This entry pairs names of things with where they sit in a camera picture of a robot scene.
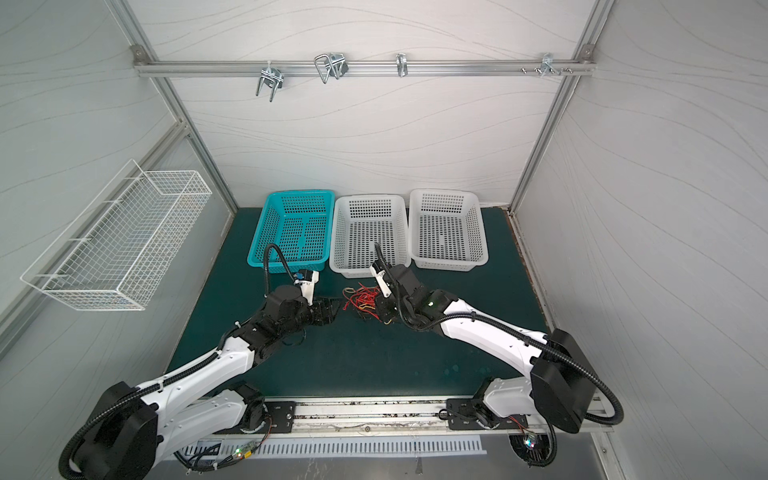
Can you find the metal clamp right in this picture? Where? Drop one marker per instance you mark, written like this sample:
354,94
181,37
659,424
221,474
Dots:
547,67

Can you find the horizontal aluminium rail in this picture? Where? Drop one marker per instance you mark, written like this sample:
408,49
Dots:
357,68

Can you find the metal U-bolt clamp middle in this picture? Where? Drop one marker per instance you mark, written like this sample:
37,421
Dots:
331,65

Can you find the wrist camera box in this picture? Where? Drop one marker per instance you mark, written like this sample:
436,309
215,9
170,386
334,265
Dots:
306,280
378,274

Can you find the white wire wall basket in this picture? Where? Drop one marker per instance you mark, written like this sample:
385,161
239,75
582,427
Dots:
114,254

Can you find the white perforated basket right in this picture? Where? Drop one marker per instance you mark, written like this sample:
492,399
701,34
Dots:
446,230

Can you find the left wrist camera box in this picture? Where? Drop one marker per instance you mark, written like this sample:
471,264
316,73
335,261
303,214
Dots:
306,280

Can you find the teal perforated plastic basket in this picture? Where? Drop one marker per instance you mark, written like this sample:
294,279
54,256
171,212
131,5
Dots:
299,222

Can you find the white perforated basket middle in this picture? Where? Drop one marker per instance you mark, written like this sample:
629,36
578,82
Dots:
361,222

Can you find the dark green table mat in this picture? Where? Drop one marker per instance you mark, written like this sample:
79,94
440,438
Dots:
356,356

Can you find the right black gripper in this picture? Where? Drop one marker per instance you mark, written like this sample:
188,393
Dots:
387,303

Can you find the metal u-bolt clamp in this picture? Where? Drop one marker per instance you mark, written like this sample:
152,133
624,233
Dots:
331,65
270,79

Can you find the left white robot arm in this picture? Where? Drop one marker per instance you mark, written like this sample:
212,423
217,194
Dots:
133,428

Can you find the white perforated basket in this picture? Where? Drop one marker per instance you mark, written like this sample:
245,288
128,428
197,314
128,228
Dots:
446,230
361,222

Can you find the white slotted cable duct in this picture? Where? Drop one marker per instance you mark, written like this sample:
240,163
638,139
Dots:
371,447

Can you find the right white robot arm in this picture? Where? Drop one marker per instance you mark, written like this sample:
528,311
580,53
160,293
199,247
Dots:
557,389

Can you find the metal U-bolt clamp left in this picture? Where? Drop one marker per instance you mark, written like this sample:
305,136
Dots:
270,79

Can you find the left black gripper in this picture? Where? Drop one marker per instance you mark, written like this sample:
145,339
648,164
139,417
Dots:
329,314

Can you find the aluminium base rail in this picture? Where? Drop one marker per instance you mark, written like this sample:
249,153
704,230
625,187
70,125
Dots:
384,414

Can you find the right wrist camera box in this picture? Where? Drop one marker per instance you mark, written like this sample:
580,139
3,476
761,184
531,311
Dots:
378,274

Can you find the small metal bracket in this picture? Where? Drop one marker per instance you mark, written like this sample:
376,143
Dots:
401,65

